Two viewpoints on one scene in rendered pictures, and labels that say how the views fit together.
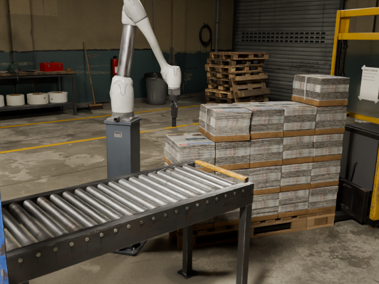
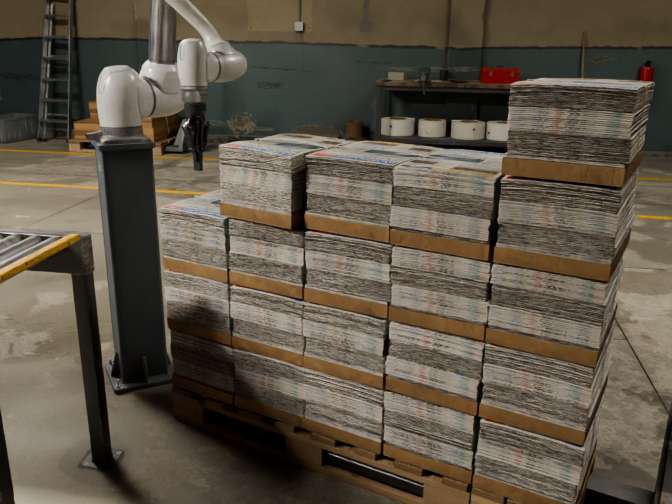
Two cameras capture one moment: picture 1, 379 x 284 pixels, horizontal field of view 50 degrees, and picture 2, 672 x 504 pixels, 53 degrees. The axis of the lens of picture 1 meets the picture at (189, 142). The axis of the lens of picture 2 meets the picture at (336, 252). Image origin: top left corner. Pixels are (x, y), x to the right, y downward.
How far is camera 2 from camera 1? 2.74 m
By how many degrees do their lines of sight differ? 48
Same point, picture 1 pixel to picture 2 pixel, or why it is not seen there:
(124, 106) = (103, 114)
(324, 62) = not seen: outside the picture
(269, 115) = (351, 176)
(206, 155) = (208, 241)
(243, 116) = (274, 166)
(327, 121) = (538, 230)
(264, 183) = (343, 352)
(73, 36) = (563, 21)
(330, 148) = (549, 318)
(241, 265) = not seen: outside the picture
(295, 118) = (424, 198)
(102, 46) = (625, 41)
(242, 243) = not seen: outside the picture
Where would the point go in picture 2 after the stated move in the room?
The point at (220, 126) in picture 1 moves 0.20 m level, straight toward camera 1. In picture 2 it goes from (231, 182) to (171, 189)
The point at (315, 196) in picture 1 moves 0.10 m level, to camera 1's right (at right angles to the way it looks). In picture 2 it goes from (498, 448) to (528, 464)
